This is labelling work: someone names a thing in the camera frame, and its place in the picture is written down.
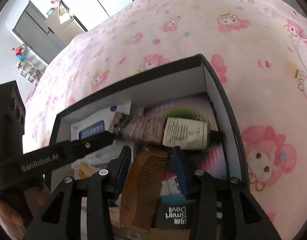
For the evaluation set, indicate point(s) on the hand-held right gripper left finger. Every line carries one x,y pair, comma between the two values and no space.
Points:
124,165

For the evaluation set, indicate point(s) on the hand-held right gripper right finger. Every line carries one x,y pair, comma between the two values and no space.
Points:
181,172

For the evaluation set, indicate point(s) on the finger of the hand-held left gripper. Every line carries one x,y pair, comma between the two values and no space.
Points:
93,143

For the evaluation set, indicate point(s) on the white tube black cap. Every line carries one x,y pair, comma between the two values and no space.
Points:
186,135

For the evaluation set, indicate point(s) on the black cardboard box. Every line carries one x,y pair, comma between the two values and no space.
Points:
218,85

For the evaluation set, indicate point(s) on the person's left hand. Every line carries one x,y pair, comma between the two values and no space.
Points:
11,212

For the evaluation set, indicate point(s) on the white wet wipes pack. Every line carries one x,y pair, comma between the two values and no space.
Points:
93,127

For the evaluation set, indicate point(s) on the small white plug adapter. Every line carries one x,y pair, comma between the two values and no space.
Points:
168,186

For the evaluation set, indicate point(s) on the wooden comb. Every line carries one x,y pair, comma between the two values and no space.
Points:
143,180

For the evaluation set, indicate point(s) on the cartoon sticker card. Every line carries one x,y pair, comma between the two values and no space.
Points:
86,167

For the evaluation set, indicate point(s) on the black box white print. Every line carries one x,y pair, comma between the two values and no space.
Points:
173,212

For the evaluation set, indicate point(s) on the white shelf rack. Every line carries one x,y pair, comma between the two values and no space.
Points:
31,72

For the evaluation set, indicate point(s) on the colourful gradient box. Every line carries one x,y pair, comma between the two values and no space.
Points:
188,105

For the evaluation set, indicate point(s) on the brown cardboard packet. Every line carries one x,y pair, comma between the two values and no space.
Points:
133,232

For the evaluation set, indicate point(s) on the red plush toy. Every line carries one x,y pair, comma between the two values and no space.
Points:
19,51

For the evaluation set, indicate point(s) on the grey wardrobe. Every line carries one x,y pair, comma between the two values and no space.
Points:
36,32

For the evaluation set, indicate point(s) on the beige cabinet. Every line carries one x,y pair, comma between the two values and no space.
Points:
66,30

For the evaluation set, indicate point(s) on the white handbag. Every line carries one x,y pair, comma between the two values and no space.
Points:
63,15

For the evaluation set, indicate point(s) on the pink plush toy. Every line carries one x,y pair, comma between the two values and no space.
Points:
56,2

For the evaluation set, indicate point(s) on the pink printed blanket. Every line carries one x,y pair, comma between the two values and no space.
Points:
193,17

